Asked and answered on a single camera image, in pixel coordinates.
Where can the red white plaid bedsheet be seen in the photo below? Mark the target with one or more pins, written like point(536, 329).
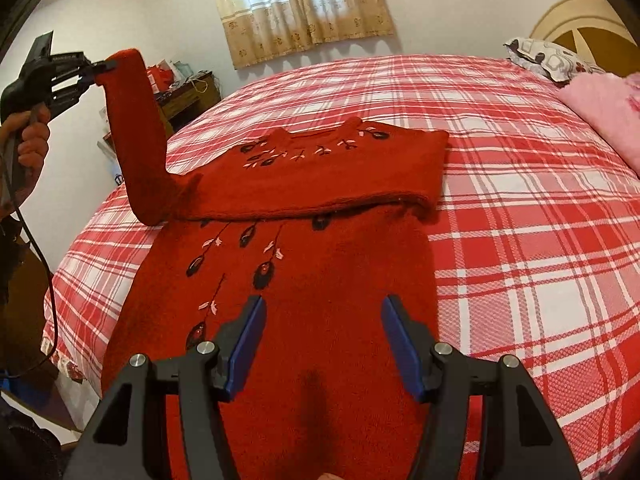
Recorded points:
point(535, 241)

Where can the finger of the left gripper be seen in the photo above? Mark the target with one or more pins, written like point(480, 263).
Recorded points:
point(101, 67)

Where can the cream wooden headboard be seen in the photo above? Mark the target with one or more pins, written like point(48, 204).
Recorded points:
point(593, 30)

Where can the brown wooden desk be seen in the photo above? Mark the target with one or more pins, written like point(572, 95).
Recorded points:
point(181, 105)

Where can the beige window curtain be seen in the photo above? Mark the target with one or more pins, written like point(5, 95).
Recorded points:
point(259, 31)

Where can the pink floral folded blanket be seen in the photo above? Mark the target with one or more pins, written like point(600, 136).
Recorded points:
point(610, 105)

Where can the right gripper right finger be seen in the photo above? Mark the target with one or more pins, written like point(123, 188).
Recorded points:
point(519, 438)

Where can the person's left hand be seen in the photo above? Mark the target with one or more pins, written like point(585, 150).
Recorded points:
point(32, 132)

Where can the red box on desk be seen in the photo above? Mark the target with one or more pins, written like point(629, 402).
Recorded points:
point(160, 78)

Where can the grey patterned pillow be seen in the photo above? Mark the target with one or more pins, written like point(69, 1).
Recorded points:
point(548, 59)

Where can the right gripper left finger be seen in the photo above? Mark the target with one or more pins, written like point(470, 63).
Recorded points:
point(127, 437)

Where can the red knitted sweater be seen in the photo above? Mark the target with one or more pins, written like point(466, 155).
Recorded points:
point(323, 225)

